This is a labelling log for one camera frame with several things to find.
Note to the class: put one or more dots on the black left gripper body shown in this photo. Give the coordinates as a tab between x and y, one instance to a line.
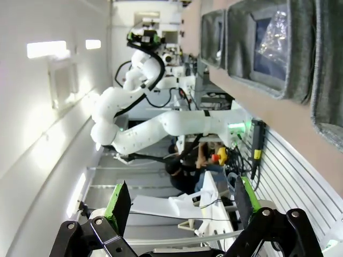
146	37

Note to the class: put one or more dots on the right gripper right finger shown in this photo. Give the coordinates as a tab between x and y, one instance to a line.
244	200

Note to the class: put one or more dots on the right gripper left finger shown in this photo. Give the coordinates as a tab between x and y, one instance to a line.
120	208

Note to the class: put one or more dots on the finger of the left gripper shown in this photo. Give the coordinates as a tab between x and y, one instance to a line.
158	40
131	36

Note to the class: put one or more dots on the clear plastic cup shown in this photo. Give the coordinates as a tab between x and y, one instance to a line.
276	34

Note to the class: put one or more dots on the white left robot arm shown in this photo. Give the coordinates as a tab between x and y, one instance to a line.
187	123

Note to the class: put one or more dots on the white desk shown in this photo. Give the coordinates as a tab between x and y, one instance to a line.
211	192

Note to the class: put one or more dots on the ceiling light panel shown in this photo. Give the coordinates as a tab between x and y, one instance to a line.
47	49
93	44
76	195

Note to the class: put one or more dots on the yellow emergency stop button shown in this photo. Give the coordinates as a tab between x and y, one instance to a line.
221	156

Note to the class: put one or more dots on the aluminium slat panel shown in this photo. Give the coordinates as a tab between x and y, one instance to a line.
294	187

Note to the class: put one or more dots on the grey fabric basket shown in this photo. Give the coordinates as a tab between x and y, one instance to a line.
213	37
329	80
241	53

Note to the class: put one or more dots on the seated person in dark clothes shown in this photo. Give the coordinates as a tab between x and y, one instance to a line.
182	176

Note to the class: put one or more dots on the white ceiling hatch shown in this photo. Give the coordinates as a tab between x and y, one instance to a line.
63	80

